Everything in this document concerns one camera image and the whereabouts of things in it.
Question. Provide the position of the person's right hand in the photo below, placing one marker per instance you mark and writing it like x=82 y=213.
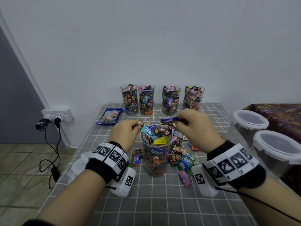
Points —
x=202 y=131

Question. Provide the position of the person's left hand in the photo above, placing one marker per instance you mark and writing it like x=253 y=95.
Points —
x=123 y=135

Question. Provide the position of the dark candy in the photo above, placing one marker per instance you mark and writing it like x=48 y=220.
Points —
x=139 y=123

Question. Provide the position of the pile of colourful candies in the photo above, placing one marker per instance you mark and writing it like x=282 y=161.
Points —
x=181 y=160

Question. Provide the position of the small transparent plastic jar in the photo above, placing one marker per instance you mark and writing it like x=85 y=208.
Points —
x=193 y=96
x=171 y=98
x=129 y=98

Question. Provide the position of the tall transparent plastic jar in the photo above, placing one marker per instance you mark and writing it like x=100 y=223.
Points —
x=146 y=99

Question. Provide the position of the person's right forearm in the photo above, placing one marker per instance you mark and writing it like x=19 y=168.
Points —
x=273 y=202

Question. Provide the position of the person's left forearm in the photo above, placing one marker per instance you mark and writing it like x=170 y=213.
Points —
x=75 y=202

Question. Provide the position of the blue snack packet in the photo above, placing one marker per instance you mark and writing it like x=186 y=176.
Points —
x=109 y=116

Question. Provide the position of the black marker-tagged left wristband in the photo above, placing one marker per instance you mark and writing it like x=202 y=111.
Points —
x=108 y=160

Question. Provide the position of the black marker-tagged wristband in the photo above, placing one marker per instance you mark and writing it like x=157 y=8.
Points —
x=108 y=160
x=235 y=164

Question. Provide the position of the black marker-tagged right wristband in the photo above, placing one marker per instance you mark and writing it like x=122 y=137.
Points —
x=235 y=164

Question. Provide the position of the dark patterned cloth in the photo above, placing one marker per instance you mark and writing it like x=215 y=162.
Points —
x=282 y=115

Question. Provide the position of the black power plug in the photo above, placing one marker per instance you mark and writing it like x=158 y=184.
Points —
x=41 y=124

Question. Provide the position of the grey door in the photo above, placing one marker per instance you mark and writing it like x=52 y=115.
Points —
x=14 y=101

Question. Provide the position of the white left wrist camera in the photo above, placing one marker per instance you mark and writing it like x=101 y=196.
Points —
x=124 y=182

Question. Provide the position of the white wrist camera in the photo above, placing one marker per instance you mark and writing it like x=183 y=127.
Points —
x=203 y=180
x=124 y=182

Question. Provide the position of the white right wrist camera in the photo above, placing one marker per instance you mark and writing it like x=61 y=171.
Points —
x=203 y=180

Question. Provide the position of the white wall socket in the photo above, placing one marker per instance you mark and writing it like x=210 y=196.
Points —
x=57 y=114

